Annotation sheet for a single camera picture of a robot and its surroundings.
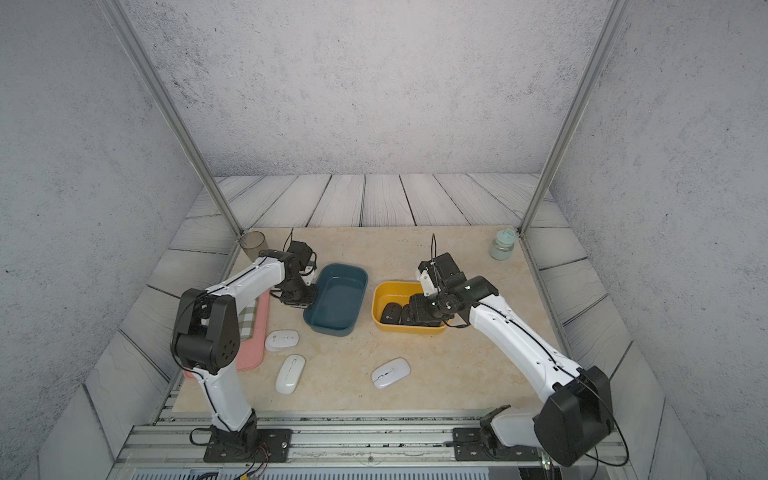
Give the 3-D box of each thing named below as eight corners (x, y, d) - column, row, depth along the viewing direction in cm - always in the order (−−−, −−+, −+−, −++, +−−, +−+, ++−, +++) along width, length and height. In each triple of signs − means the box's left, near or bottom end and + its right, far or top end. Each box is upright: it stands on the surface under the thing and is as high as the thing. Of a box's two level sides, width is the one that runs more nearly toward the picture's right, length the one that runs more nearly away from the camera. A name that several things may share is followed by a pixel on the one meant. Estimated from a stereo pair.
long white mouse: (276, 394, 83) (273, 391, 81) (284, 358, 90) (282, 354, 88) (300, 394, 83) (297, 391, 81) (307, 358, 90) (305, 354, 88)
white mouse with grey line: (376, 392, 83) (375, 389, 81) (368, 372, 87) (367, 369, 85) (413, 374, 87) (413, 371, 85) (404, 356, 90) (404, 352, 88)
